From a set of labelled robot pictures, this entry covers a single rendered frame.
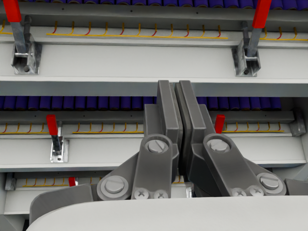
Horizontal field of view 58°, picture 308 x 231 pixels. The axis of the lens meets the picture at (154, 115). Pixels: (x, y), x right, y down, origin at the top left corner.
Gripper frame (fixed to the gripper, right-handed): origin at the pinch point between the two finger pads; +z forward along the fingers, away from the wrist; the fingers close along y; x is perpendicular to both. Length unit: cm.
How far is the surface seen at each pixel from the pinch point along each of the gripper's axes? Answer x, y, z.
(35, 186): -44, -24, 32
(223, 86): -9.8, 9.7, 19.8
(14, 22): -2.2, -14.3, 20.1
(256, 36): -3.2, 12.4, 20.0
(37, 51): -6.4, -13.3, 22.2
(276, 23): -3.0, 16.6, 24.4
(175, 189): -45, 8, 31
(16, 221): -55, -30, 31
